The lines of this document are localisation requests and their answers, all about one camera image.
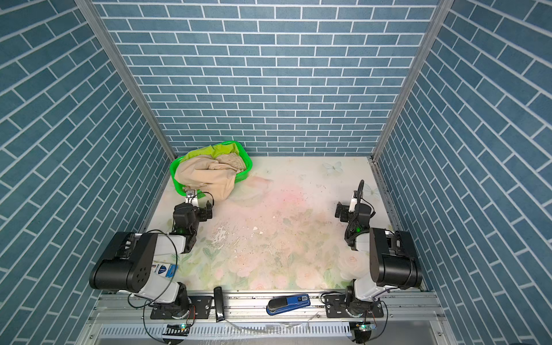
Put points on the black remote-like device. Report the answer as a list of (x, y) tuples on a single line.
[(219, 304)]

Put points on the white blue paper card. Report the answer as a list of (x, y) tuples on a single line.
[(164, 269)]

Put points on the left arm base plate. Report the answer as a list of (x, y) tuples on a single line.
[(197, 307)]

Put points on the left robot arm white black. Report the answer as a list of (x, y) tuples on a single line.
[(145, 264)]

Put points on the aluminium front rail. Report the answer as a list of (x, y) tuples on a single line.
[(253, 306)]

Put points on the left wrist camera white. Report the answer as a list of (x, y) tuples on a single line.
[(191, 197)]

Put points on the blue black stapler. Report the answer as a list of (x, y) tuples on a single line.
[(284, 304)]

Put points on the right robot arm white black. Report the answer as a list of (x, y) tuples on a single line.
[(393, 260)]

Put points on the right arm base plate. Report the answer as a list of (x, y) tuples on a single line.
[(337, 306)]

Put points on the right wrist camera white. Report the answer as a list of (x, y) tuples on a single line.
[(353, 202)]

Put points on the beige drawstring shorts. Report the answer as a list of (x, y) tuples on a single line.
[(214, 175)]

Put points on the left circuit board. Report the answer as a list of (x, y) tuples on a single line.
[(176, 330)]

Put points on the circuit board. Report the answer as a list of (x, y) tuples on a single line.
[(176, 330), (361, 332)]

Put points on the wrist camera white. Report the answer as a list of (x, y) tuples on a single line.
[(191, 197), (353, 202)]

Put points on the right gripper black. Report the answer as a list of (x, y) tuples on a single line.
[(358, 203)]

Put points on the green plastic basket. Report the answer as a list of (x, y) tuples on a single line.
[(240, 176)]

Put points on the lime green shorts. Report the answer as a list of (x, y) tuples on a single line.
[(214, 151)]

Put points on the right circuit board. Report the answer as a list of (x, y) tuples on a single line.
[(361, 332)]

